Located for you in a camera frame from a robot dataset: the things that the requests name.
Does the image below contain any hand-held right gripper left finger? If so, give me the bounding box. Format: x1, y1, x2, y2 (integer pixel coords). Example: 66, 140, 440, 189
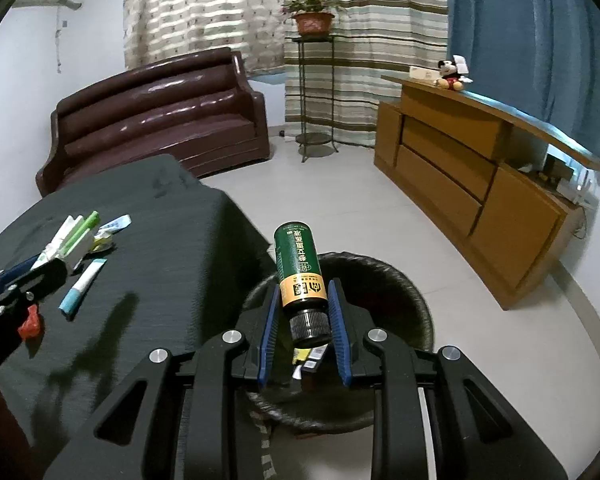
42, 282, 283, 480

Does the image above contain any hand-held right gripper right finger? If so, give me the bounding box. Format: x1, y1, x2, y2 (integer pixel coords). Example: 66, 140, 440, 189
327, 279, 569, 480

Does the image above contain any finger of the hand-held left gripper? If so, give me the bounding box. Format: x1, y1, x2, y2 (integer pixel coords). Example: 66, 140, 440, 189
0, 255, 40, 297
0, 259, 69, 334

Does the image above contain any black cardboard box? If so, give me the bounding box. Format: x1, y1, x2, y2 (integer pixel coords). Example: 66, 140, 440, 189
292, 345, 329, 382

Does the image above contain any red plastic bag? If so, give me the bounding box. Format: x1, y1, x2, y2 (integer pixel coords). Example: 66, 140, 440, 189
19, 304, 45, 344

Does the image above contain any white green paper pack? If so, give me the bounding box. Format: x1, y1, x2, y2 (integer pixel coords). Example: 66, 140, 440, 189
30, 210, 101, 274

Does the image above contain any black-lined trash bin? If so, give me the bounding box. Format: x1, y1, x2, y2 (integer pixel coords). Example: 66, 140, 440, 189
242, 251, 436, 434

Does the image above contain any green bottle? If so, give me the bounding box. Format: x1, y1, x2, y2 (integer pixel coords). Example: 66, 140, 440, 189
273, 221, 331, 349

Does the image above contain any white blue packet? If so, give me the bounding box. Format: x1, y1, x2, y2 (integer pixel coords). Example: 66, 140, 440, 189
100, 214, 132, 234

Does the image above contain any teal white tube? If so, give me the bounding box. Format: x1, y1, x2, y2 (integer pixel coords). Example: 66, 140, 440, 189
59, 258, 109, 321

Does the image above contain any dark tablecloth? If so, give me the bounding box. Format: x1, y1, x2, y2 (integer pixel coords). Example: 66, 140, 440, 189
0, 154, 276, 457

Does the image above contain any brown leather sofa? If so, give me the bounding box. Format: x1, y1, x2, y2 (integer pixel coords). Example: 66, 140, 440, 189
35, 46, 271, 198

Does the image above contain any wooden cabinet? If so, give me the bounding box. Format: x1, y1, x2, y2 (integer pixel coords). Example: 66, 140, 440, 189
373, 75, 600, 311

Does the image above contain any black metal plant stand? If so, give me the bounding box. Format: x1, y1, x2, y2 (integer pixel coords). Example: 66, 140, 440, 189
291, 35, 341, 164

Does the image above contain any small dark box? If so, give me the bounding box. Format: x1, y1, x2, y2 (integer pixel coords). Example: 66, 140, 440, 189
542, 155, 569, 181

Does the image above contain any tissue box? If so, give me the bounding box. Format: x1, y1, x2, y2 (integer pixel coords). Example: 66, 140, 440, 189
408, 66, 441, 84

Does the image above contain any white router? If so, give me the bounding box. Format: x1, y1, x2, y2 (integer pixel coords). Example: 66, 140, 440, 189
557, 170, 596, 206

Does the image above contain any mouse plush toy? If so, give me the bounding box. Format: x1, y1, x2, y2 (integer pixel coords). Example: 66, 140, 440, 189
436, 59, 474, 92

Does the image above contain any beige patterned curtain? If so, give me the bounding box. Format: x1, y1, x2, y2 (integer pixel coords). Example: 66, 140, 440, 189
124, 0, 289, 75

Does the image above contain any striped curtain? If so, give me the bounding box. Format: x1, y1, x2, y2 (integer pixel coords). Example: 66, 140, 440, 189
282, 0, 451, 149

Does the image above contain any potted plant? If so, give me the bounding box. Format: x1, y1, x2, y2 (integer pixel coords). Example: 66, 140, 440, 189
281, 0, 349, 37

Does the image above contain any blue curtain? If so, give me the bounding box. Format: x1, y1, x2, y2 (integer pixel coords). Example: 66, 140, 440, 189
445, 0, 600, 161

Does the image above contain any striped strap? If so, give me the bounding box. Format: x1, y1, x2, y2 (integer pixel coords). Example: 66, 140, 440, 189
257, 417, 282, 480

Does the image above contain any air conditioner cord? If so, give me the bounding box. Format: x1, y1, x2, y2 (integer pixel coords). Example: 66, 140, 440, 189
55, 7, 69, 74

